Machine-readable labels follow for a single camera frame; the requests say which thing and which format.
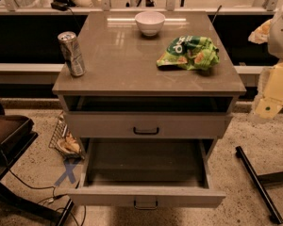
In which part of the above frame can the black power adapter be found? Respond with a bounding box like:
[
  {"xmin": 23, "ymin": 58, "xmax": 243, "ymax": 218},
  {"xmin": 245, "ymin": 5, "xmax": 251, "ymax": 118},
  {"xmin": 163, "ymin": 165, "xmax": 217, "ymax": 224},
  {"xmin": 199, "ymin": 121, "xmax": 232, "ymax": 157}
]
[{"xmin": 51, "ymin": 1, "xmax": 68, "ymax": 11}]

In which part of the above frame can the blue tape cross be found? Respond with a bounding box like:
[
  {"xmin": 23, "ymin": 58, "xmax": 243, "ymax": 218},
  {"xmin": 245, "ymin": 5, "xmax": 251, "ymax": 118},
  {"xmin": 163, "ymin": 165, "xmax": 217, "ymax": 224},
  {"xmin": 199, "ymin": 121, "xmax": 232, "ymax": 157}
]
[{"xmin": 55, "ymin": 158, "xmax": 81, "ymax": 186}]

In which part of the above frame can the grey drawer cabinet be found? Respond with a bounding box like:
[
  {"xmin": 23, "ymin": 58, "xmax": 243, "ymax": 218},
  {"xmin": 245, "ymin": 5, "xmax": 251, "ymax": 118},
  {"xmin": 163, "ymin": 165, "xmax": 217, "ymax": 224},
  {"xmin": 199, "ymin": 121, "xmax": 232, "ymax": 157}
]
[{"xmin": 52, "ymin": 10, "xmax": 247, "ymax": 149}]

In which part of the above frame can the black metal stand leg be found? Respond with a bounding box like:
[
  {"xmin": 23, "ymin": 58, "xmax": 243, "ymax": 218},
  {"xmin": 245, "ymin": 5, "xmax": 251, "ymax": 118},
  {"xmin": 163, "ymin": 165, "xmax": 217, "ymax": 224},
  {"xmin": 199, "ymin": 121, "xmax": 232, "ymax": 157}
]
[{"xmin": 236, "ymin": 146, "xmax": 283, "ymax": 225}]

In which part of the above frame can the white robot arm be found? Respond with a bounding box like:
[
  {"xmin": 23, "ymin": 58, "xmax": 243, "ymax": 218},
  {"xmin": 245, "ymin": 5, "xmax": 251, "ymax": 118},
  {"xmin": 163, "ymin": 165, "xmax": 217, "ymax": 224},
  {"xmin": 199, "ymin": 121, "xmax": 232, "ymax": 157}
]
[{"xmin": 248, "ymin": 5, "xmax": 283, "ymax": 121}]

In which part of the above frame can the black chair with tray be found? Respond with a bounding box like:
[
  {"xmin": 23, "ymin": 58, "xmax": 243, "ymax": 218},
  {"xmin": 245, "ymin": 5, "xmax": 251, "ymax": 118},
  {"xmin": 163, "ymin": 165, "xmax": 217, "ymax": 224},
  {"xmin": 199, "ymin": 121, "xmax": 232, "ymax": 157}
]
[{"xmin": 0, "ymin": 104, "xmax": 74, "ymax": 226}]

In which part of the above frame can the black floor cable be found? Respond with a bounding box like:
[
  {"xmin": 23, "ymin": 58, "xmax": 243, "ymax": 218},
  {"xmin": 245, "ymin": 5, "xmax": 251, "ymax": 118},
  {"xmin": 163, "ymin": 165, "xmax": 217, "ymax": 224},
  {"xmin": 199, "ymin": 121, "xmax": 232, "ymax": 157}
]
[{"xmin": 0, "ymin": 151, "xmax": 87, "ymax": 226}]

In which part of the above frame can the green chip bag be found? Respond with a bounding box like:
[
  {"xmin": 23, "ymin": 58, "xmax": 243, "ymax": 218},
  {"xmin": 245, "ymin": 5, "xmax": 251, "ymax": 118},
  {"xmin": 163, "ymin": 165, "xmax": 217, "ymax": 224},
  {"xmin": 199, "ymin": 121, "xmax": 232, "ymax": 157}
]
[{"xmin": 157, "ymin": 35, "xmax": 220, "ymax": 71}]

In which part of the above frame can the grey drawer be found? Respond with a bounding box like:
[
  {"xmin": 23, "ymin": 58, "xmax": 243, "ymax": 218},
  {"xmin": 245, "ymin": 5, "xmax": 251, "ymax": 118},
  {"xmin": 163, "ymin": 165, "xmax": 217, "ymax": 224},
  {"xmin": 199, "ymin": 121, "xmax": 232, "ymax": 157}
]
[
  {"xmin": 68, "ymin": 138, "xmax": 225, "ymax": 210},
  {"xmin": 64, "ymin": 112, "xmax": 232, "ymax": 138}
]

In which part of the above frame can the white bowl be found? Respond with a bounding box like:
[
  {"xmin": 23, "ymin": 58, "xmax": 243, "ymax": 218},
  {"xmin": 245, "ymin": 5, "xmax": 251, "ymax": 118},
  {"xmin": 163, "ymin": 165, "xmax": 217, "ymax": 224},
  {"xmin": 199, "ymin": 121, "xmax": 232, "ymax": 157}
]
[{"xmin": 135, "ymin": 11, "xmax": 165, "ymax": 36}]

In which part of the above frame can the silver drink can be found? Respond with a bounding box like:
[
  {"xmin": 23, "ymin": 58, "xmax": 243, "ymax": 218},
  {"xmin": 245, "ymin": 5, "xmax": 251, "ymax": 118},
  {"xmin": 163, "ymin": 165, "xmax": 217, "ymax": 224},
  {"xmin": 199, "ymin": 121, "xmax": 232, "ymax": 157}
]
[{"xmin": 58, "ymin": 31, "xmax": 85, "ymax": 77}]

